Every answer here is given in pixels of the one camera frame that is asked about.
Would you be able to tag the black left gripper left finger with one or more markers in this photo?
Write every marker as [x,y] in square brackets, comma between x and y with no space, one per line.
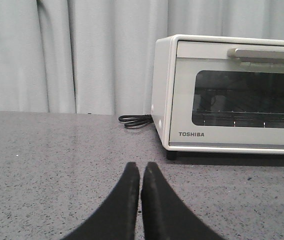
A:
[115,219]

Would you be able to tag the white Toshiba toaster oven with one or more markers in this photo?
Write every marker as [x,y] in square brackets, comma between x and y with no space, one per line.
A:
[163,87]

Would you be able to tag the glass oven door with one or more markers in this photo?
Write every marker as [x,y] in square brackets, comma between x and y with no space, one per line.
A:
[228,95]

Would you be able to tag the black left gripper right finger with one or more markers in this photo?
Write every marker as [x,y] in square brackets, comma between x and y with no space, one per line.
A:
[164,215]

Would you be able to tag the grey curtain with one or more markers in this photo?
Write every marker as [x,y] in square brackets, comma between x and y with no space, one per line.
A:
[97,56]

